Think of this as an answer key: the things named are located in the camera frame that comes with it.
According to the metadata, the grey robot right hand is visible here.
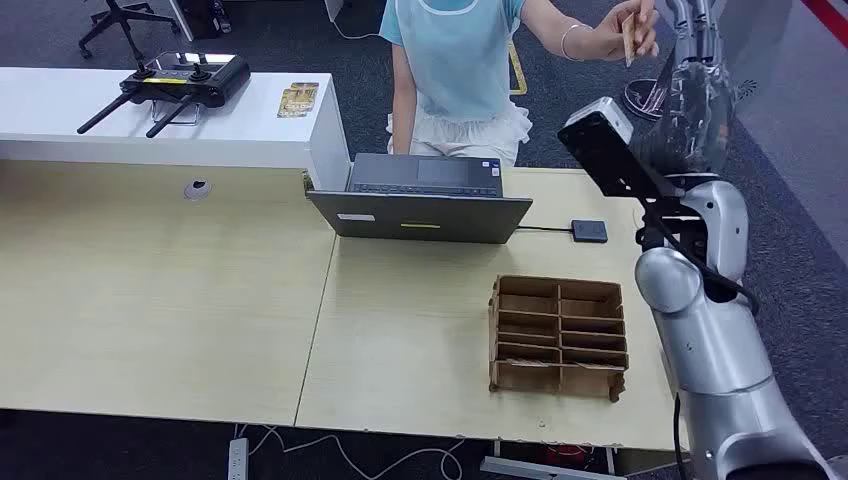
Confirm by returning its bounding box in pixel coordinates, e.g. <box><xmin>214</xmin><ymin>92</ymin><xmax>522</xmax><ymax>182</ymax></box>
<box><xmin>632</xmin><ymin>0</ymin><xmax>738</xmax><ymax>179</ymax></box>

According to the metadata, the person's left hand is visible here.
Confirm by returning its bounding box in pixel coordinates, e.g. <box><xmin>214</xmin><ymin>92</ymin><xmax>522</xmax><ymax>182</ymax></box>
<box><xmin>591</xmin><ymin>0</ymin><xmax>662</xmax><ymax>64</ymax></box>

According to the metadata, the yellow printed ID card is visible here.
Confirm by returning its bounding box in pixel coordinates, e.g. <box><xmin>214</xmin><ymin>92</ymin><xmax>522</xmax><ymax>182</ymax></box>
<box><xmin>621</xmin><ymin>11</ymin><xmax>639</xmax><ymax>69</ymax></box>

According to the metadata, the person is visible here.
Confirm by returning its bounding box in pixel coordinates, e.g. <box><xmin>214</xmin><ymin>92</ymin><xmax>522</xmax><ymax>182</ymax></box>
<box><xmin>379</xmin><ymin>0</ymin><xmax>662</xmax><ymax>168</ymax></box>

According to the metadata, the small black USB device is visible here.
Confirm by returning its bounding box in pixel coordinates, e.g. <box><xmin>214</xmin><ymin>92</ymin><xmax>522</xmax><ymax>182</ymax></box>
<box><xmin>571</xmin><ymin>219</ymin><xmax>609</xmax><ymax>244</ymax></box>

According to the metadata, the brown cardboard compartment organiser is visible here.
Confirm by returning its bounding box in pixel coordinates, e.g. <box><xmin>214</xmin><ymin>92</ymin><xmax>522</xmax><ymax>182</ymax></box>
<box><xmin>488</xmin><ymin>274</ymin><xmax>629</xmax><ymax>403</ymax></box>

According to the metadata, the grey open laptop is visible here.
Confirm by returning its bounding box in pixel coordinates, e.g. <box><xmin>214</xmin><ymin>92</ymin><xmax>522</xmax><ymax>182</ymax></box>
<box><xmin>305</xmin><ymin>152</ymin><xmax>534</xmax><ymax>246</ymax></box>

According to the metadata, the red object under desk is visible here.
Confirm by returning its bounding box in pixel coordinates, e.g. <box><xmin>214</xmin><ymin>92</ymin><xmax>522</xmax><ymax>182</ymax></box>
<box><xmin>546</xmin><ymin>445</ymin><xmax>591</xmax><ymax>466</ymax></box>

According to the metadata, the grey desk foot bar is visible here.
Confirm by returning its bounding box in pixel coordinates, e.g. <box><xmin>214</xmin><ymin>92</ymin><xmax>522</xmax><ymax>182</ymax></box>
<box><xmin>480</xmin><ymin>455</ymin><xmax>627</xmax><ymax>480</ymax></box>

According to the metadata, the black cabinet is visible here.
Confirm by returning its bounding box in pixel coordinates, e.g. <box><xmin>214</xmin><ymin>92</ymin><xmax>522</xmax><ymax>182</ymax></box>
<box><xmin>177</xmin><ymin>0</ymin><xmax>233</xmax><ymax>40</ymax></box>

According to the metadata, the black remote controller with antennas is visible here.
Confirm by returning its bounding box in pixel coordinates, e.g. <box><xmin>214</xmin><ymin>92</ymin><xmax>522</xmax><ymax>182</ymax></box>
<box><xmin>76</xmin><ymin>52</ymin><xmax>252</xmax><ymax>140</ymax></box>

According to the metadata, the black office chair base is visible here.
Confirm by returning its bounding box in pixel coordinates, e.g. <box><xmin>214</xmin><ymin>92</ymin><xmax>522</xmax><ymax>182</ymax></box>
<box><xmin>78</xmin><ymin>0</ymin><xmax>181</xmax><ymax>61</ymax></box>

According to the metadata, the white reception counter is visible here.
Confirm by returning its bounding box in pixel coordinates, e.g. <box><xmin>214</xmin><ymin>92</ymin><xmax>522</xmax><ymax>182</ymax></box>
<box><xmin>0</xmin><ymin>66</ymin><xmax>352</xmax><ymax>193</ymax></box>

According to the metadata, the white power strip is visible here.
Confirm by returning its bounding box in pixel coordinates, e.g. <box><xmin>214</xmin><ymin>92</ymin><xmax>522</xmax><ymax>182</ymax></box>
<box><xmin>227</xmin><ymin>437</ymin><xmax>250</xmax><ymax>480</ymax></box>

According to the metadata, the thin wrist bracelet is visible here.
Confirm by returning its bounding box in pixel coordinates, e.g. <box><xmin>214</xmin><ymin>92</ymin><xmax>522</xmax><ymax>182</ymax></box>
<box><xmin>560</xmin><ymin>23</ymin><xmax>592</xmax><ymax>62</ymax></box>

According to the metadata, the chrome stanchion post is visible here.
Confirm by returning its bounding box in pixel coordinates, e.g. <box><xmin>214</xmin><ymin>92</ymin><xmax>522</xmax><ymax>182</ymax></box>
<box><xmin>622</xmin><ymin>78</ymin><xmax>669</xmax><ymax>122</ymax></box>

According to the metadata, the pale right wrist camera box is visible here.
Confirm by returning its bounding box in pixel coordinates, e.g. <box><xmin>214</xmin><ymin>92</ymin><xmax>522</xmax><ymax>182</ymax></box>
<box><xmin>557</xmin><ymin>96</ymin><xmax>687</xmax><ymax>200</ymax></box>

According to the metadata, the yellow metal frame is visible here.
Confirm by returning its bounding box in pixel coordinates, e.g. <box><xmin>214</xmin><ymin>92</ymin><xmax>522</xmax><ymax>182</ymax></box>
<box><xmin>507</xmin><ymin>40</ymin><xmax>529</xmax><ymax>97</ymax></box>

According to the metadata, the white cable on carpet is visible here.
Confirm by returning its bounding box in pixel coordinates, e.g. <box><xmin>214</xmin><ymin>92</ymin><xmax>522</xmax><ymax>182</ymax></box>
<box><xmin>329</xmin><ymin>18</ymin><xmax>389</xmax><ymax>41</ymax></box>

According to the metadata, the metal wire stand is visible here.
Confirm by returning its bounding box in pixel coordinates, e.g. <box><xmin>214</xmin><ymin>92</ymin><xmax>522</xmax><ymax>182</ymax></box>
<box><xmin>149</xmin><ymin>99</ymin><xmax>201</xmax><ymax>127</ymax></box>

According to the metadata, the white cable under desk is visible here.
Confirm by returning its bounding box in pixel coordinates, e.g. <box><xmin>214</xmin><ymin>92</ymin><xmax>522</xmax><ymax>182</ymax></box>
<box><xmin>235</xmin><ymin>423</ymin><xmax>465</xmax><ymax>480</ymax></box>

